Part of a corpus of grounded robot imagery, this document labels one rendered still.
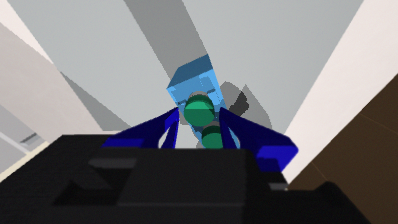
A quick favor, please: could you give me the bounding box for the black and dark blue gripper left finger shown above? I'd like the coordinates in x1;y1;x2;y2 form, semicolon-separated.
100;107;179;148

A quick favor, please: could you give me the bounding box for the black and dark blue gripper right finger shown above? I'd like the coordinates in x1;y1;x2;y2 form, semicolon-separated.
219;107;299;172

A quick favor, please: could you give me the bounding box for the blue tube rack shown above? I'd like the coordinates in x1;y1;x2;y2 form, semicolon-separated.
166;54;227;144

